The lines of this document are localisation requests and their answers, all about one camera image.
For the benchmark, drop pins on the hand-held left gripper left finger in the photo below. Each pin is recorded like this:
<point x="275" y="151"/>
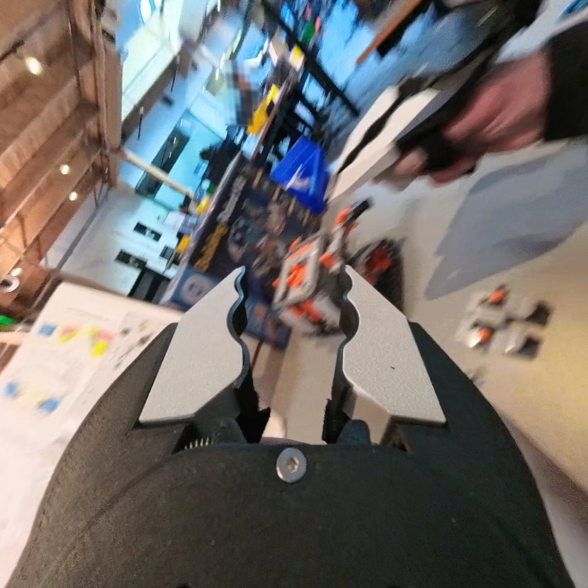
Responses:
<point x="197" y="363"/>

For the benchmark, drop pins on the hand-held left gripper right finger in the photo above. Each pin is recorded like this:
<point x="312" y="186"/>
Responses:
<point x="390" y="367"/>

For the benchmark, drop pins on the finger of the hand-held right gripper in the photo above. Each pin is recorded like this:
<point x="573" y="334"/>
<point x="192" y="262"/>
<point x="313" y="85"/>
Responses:
<point x="372" y="119"/>
<point x="390" y="147"/>

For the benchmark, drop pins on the blue plastic bin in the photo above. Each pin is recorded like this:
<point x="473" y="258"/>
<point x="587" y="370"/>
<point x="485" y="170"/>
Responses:
<point x="301" y="167"/>

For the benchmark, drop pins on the grey panel assembly orange pins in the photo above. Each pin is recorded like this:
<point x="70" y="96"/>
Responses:
<point x="500" y="321"/>

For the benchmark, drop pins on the grey orange tracked toy vehicle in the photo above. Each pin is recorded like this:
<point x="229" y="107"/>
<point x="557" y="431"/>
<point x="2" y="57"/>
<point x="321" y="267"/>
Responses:
<point x="303" y="285"/>

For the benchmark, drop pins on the person's right hand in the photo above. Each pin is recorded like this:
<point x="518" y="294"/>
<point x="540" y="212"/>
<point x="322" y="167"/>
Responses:
<point x="510" y="110"/>

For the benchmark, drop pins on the blue cardboard box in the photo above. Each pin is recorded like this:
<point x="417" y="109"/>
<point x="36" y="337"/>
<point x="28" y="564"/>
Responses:
<point x="239" y="229"/>

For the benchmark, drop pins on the white instruction booklet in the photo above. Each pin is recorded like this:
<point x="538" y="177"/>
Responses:
<point x="46" y="367"/>

